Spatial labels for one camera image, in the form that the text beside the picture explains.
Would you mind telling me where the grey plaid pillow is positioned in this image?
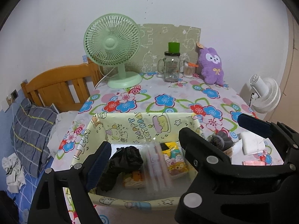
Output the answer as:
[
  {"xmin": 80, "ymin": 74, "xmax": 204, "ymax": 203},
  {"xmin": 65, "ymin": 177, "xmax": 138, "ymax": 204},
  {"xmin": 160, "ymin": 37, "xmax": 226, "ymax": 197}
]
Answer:
[{"xmin": 10, "ymin": 98, "xmax": 58, "ymax": 178}]

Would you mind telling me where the white standing fan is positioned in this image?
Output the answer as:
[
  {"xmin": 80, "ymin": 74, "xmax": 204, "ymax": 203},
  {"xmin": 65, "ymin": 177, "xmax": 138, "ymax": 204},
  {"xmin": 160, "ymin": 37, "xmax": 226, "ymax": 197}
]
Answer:
[{"xmin": 249, "ymin": 74, "xmax": 281, "ymax": 114}]

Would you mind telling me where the green cylindrical cap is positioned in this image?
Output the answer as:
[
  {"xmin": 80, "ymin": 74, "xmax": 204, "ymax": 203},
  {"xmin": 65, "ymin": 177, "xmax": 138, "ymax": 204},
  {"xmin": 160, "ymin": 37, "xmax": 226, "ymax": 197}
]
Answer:
[{"xmin": 168, "ymin": 42, "xmax": 180, "ymax": 54}]

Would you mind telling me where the green patterned cardboard panel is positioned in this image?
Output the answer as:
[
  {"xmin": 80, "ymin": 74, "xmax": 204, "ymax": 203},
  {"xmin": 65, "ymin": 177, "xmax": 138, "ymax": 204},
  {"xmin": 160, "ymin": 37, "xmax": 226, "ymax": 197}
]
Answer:
[{"xmin": 127, "ymin": 23, "xmax": 201, "ymax": 73}]

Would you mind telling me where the small pink packet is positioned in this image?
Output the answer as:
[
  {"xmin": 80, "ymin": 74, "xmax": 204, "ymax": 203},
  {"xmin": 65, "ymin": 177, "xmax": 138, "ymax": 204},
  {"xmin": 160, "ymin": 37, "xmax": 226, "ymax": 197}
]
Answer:
[{"xmin": 242, "ymin": 160, "xmax": 265, "ymax": 166}]

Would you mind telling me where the clear plastic pink package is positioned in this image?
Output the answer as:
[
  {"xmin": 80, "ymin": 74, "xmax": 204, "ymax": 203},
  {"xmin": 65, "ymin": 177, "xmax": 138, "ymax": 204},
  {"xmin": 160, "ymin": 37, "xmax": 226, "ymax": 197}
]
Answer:
[{"xmin": 141, "ymin": 141, "xmax": 173, "ymax": 195}]

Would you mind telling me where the cotton swab jar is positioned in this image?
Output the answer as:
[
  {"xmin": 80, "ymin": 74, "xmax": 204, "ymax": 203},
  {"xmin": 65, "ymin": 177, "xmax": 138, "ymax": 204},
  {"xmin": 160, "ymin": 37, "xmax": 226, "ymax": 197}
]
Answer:
[{"xmin": 183, "ymin": 60, "xmax": 198, "ymax": 78}]

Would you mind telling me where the purple plush bunny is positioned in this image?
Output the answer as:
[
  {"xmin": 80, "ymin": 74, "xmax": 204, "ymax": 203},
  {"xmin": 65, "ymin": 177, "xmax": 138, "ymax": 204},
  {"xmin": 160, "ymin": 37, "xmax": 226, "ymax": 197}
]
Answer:
[{"xmin": 197, "ymin": 43, "xmax": 224, "ymax": 86}]

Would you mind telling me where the yellow birthday storage box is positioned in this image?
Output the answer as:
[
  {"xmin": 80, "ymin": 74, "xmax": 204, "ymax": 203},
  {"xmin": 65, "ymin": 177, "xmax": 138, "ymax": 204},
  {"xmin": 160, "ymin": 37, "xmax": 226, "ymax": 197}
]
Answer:
[{"xmin": 72, "ymin": 112, "xmax": 203, "ymax": 210}]

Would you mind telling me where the white towel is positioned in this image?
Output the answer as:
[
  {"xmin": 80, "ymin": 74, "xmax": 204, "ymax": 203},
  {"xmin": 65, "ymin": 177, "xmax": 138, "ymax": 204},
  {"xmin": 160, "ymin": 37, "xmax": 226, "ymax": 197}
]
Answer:
[{"xmin": 232, "ymin": 131, "xmax": 266, "ymax": 156}]

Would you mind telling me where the wooden bed headboard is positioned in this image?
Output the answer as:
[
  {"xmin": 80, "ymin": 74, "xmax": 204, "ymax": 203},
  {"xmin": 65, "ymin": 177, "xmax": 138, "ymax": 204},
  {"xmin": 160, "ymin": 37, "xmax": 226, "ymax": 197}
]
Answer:
[{"xmin": 21, "ymin": 59, "xmax": 103, "ymax": 112}]

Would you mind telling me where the glass mason jar mug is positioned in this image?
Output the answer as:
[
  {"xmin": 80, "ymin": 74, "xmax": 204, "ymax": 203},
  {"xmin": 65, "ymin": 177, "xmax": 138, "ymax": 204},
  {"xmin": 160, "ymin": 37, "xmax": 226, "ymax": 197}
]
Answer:
[{"xmin": 157, "ymin": 52, "xmax": 180, "ymax": 83}]

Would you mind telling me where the black plastic bag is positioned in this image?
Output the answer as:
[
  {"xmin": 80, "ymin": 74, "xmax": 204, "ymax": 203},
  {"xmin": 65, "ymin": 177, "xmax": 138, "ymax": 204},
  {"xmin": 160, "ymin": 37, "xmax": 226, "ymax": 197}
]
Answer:
[{"xmin": 96, "ymin": 146, "xmax": 143, "ymax": 192}]

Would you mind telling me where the wall power socket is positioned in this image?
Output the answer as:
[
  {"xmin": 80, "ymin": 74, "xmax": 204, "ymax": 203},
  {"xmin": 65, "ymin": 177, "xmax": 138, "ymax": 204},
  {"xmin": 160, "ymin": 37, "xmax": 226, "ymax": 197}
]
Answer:
[{"xmin": 11, "ymin": 90, "xmax": 18, "ymax": 101}]

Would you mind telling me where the floral tablecloth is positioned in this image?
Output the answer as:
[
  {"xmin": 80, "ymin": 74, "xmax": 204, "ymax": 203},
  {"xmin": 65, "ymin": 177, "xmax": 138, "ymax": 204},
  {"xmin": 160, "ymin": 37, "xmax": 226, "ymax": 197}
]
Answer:
[{"xmin": 50, "ymin": 71, "xmax": 284, "ymax": 224}]

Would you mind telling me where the crumpled white cloth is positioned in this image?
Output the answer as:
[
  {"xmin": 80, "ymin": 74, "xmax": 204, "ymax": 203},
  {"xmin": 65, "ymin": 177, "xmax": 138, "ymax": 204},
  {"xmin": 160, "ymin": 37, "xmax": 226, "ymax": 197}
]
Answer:
[{"xmin": 1, "ymin": 153, "xmax": 26, "ymax": 194}]

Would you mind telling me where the yellow cartoon tissue pack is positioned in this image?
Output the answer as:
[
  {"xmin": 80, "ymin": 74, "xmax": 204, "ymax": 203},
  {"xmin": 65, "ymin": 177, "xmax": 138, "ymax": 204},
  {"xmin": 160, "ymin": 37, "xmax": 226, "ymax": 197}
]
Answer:
[{"xmin": 160, "ymin": 142, "xmax": 188, "ymax": 179}]

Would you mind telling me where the grey rolled sock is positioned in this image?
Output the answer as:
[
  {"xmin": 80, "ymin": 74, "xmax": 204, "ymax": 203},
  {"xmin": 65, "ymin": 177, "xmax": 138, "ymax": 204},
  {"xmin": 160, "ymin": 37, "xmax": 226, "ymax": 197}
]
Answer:
[{"xmin": 207, "ymin": 131, "xmax": 234, "ymax": 152}]

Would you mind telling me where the green desk fan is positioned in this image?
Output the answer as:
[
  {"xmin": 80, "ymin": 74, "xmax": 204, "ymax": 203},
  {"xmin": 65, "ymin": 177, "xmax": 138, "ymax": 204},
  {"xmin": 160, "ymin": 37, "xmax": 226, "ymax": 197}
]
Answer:
[{"xmin": 84, "ymin": 13, "xmax": 142, "ymax": 89}]

